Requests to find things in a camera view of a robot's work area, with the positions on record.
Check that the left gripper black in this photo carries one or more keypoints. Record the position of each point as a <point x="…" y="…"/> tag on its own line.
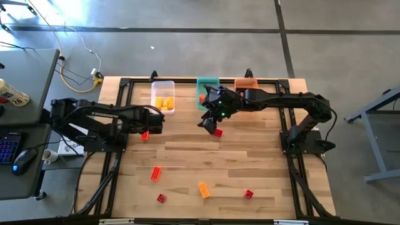
<point x="154" y="124"/>

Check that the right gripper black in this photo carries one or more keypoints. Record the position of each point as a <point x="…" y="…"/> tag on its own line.
<point x="225" y="104"/>

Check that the red two-by-four brick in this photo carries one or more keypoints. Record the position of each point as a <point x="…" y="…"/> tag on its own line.
<point x="218" y="133"/>

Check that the yellow two-by-four brick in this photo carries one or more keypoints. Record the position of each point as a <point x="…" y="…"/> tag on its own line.
<point x="158" y="102"/>

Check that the yellow-orange two-by-four brick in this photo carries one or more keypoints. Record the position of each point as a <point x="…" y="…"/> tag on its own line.
<point x="203" y="190"/>

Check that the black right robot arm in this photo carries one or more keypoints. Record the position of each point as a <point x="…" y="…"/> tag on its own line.
<point x="281" y="99"/>

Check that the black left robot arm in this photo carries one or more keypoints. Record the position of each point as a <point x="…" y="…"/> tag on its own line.
<point x="93" y="114"/>

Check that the clear plastic bin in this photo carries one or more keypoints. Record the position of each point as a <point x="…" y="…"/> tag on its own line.
<point x="162" y="89"/>

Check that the teal plastic bin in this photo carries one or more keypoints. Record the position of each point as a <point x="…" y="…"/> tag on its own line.
<point x="203" y="82"/>

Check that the orange plastic bin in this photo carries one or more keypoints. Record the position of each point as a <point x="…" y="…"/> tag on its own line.
<point x="247" y="82"/>

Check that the yellow power plug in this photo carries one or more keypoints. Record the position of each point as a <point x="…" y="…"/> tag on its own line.
<point x="97" y="81"/>

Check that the black power plug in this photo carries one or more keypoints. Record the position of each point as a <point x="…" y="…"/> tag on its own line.
<point x="99" y="75"/>

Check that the red two-by-two brick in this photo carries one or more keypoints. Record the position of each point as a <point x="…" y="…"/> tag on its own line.
<point x="248" y="194"/>
<point x="161" y="198"/>

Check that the white power adapter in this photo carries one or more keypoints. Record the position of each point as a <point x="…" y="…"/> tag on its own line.
<point x="93" y="72"/>

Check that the white printed sheet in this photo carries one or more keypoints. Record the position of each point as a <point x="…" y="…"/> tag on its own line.
<point x="67" y="149"/>

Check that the black diagonal beam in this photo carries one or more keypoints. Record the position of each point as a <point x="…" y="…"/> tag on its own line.
<point x="64" y="132"/>

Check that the white mug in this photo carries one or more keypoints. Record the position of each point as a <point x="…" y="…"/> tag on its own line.
<point x="50" y="155"/>

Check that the black computer mouse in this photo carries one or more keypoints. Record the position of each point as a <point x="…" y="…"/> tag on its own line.
<point x="23" y="161"/>

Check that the dark grey desk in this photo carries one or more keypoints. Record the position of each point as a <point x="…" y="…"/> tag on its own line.
<point x="18" y="187"/>
<point x="25" y="68"/>

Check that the white labelled bottle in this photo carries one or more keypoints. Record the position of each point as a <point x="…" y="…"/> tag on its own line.
<point x="14" y="95"/>

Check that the black backlit keyboard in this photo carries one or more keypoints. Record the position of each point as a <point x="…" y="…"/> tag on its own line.
<point x="11" y="147"/>

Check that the small red object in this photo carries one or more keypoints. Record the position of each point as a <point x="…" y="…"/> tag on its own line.
<point x="3" y="100"/>

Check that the black stand leg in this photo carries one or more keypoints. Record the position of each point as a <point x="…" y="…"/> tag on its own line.
<point x="29" y="8"/>

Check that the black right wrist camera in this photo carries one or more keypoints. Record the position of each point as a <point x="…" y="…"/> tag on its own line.
<point x="209" y="125"/>

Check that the black aluminium table frame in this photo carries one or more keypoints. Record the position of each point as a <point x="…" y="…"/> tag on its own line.
<point x="184" y="81"/>

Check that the silver metal bracket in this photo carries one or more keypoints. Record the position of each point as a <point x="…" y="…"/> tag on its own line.
<point x="290" y="222"/>
<point x="116" y="221"/>

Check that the blue-grey metal table frame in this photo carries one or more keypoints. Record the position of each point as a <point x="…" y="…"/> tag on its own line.
<point x="374" y="147"/>

